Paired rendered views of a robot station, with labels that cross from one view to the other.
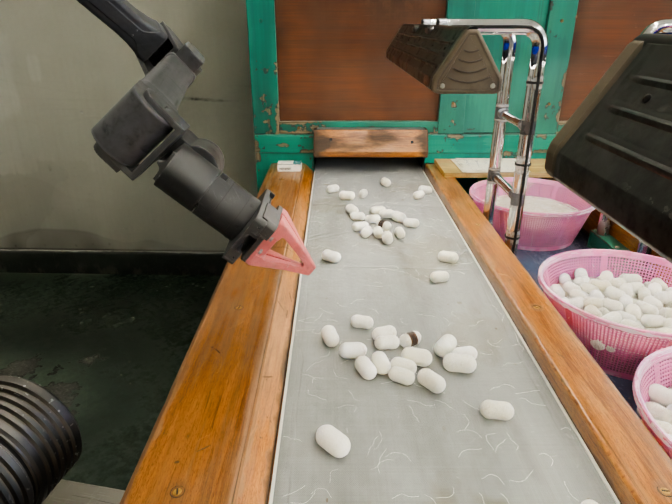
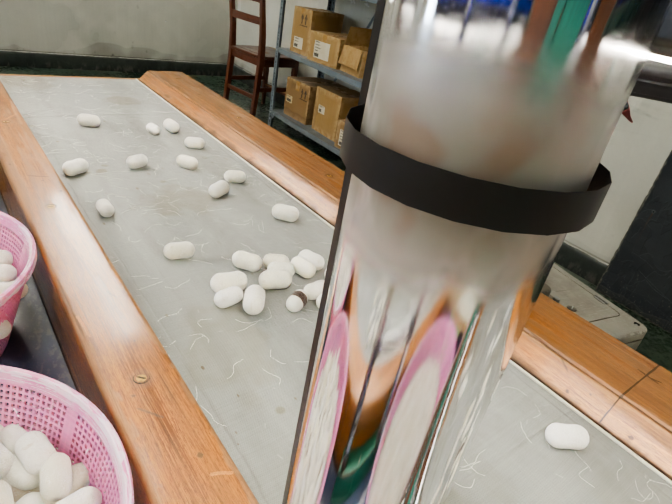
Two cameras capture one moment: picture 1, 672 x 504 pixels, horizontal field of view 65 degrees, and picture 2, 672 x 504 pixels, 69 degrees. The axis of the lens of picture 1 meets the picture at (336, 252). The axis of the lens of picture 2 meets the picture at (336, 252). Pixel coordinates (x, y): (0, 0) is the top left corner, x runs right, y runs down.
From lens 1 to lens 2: 96 cm
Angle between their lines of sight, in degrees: 113
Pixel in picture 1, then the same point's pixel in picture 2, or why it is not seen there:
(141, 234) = not seen: outside the picture
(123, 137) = not seen: hidden behind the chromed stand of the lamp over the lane
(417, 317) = not seen: hidden behind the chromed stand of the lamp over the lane
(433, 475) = (213, 219)
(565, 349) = (103, 304)
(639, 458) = (60, 219)
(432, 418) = (231, 247)
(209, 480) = (321, 179)
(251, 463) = (314, 192)
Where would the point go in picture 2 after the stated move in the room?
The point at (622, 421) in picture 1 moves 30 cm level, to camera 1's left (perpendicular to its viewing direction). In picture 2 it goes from (62, 240) to (303, 204)
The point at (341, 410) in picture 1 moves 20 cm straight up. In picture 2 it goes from (301, 239) to (325, 83)
